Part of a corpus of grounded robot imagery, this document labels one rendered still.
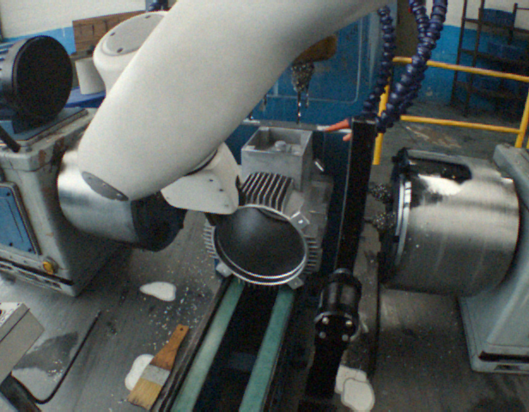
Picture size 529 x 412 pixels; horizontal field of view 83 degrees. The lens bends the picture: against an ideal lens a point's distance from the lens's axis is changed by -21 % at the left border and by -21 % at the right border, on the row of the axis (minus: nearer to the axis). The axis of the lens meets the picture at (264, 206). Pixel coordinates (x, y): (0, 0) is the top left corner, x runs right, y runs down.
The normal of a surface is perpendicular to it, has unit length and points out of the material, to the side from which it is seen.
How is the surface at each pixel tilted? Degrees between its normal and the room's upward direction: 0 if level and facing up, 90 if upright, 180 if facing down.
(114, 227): 99
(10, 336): 69
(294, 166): 90
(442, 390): 0
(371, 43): 90
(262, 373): 0
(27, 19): 90
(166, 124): 93
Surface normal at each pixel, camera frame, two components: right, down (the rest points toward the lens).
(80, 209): -0.24, 0.42
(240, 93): 0.48, 0.54
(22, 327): 0.91, -0.18
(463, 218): -0.19, -0.08
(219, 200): -0.13, 0.86
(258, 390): 0.00, -0.85
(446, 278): -0.23, 0.64
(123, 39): -0.14, -0.47
